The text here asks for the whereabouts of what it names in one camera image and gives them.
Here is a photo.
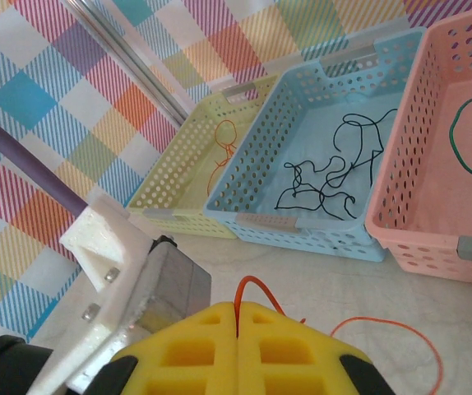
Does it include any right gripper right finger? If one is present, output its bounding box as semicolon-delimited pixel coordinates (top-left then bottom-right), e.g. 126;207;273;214
237;300;397;395

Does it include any thin black cable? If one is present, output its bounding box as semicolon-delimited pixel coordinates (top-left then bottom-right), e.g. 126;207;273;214
275;109;400;219

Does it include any pink perforated plastic basket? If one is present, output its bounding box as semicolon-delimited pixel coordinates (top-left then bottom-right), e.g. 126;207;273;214
365;0;472;287

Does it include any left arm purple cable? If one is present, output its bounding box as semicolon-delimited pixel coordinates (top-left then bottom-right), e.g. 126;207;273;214
0;105;90;216

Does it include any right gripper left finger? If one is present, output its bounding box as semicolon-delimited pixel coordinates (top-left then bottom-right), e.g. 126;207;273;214
81;302;240;395

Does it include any thin orange cable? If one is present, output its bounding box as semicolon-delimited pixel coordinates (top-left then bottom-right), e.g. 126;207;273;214
206;118;239;194
235;275;443;395

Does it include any green perforated plastic basket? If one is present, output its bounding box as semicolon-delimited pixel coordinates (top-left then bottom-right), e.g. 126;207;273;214
127;73;280;239

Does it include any blue perforated plastic basket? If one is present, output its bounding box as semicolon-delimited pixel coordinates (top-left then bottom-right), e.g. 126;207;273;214
202;26;428;264

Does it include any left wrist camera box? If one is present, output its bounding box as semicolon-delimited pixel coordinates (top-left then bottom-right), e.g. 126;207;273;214
25;195;213;394

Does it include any aluminium frame post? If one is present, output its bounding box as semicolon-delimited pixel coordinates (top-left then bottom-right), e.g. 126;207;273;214
71;0;190;127

